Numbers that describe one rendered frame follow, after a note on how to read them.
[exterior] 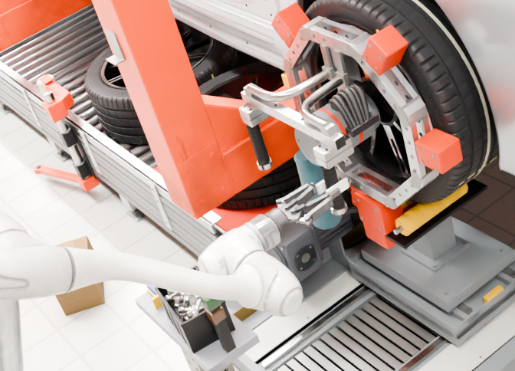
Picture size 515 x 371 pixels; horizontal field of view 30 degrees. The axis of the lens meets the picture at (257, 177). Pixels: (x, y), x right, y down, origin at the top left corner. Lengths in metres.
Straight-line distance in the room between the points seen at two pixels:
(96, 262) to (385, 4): 1.01
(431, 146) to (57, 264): 0.98
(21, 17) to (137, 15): 2.03
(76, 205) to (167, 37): 1.70
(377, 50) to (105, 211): 2.10
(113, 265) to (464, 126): 0.96
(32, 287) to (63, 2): 2.89
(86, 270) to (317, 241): 1.20
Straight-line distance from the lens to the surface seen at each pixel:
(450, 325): 2.98
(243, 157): 3.06
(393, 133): 2.75
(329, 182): 2.45
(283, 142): 3.14
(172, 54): 2.80
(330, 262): 3.40
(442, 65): 2.47
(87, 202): 4.32
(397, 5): 2.53
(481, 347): 3.02
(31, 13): 4.72
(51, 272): 2.03
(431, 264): 3.08
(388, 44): 2.40
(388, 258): 3.15
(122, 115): 3.96
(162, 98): 2.83
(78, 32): 5.25
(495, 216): 3.58
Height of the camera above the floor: 2.29
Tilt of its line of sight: 34 degrees down
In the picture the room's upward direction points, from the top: 18 degrees counter-clockwise
